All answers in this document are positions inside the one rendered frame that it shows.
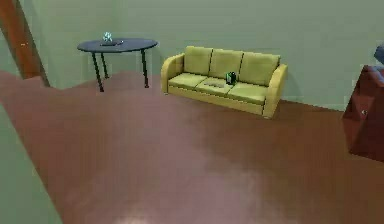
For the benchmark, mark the brown wooden room door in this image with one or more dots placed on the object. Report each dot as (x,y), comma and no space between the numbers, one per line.
(20,40)

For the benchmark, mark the grey flat remote control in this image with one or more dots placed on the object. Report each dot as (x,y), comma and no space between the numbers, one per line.
(213,84)

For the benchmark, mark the yellow three-seat sofa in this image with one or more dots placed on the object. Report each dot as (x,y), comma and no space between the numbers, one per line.
(220,90)

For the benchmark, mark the dark flat notepad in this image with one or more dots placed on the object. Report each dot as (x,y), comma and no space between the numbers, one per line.
(111,43)

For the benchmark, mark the dark red wooden cabinet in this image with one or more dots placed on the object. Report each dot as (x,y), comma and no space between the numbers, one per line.
(366,113)

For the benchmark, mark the dark blue rounded object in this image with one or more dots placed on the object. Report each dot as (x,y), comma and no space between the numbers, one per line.
(380,54)

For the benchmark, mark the pale glass ornament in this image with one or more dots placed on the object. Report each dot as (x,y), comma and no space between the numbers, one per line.
(107,36)

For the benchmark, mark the dark blue oval table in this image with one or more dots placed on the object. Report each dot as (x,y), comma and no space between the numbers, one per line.
(126,45)

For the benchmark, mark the green and black box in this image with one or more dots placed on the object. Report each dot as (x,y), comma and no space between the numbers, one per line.
(230,78)

